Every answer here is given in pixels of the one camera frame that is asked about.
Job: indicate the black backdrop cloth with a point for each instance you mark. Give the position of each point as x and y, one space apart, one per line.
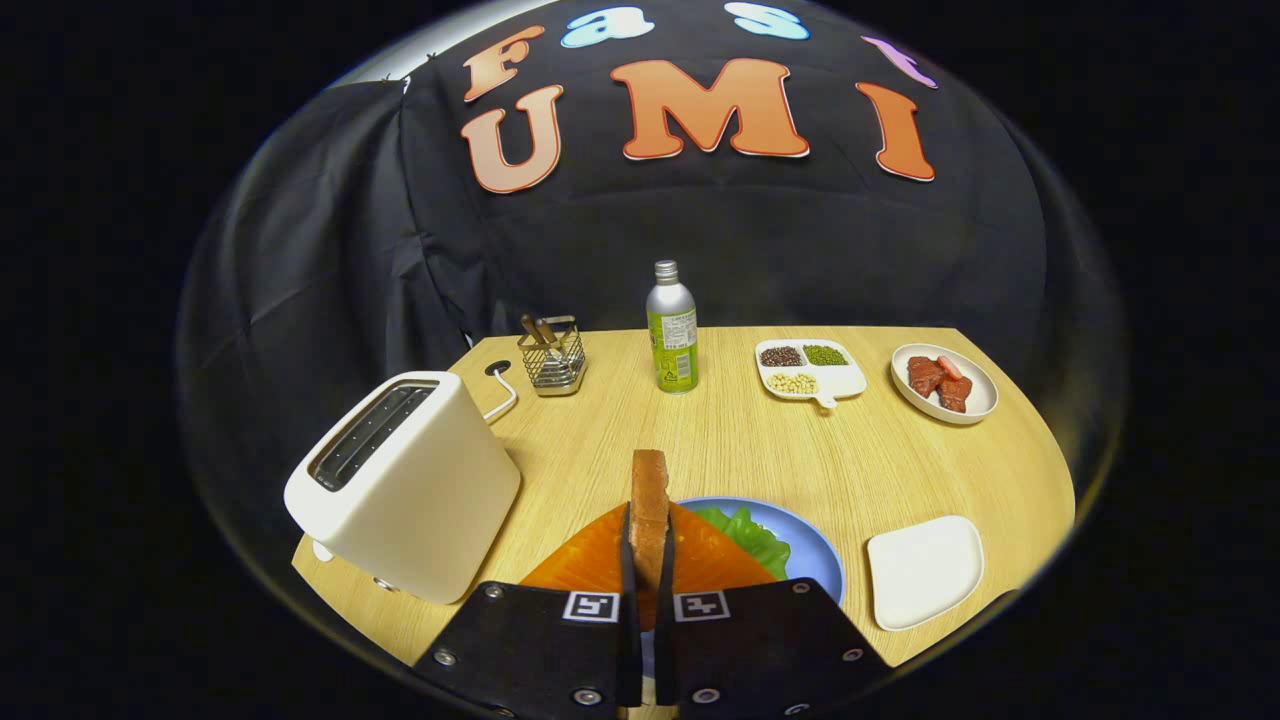
750 240

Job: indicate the white round plate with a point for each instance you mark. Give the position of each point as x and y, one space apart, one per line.
980 400

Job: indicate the blue round plate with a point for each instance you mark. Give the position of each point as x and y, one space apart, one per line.
815 560

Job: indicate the silver bottle with green label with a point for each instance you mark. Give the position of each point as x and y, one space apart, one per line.
672 340

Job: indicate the toasted bread slice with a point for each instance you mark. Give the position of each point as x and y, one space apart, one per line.
650 510

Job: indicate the pile of yellow beans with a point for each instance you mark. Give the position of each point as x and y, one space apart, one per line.
792 383

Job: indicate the pile of green beans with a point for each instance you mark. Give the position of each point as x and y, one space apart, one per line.
826 355

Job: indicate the small pink ham piece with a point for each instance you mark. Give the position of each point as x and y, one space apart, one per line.
948 367

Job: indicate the white divided dish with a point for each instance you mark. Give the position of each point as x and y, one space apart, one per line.
845 382

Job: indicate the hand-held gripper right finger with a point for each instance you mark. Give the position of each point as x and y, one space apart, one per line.
673 570

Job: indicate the white square plate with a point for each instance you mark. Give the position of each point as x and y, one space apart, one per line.
925 575

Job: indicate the white toaster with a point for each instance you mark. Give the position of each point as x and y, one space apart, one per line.
420 500

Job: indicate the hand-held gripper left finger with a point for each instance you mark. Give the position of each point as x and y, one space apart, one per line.
625 565

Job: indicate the green lettuce leaf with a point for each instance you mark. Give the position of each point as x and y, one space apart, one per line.
755 540

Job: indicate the red meat piece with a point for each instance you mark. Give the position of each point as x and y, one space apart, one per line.
955 393
925 377

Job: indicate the pile of dark beans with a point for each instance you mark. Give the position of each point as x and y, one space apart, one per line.
781 356

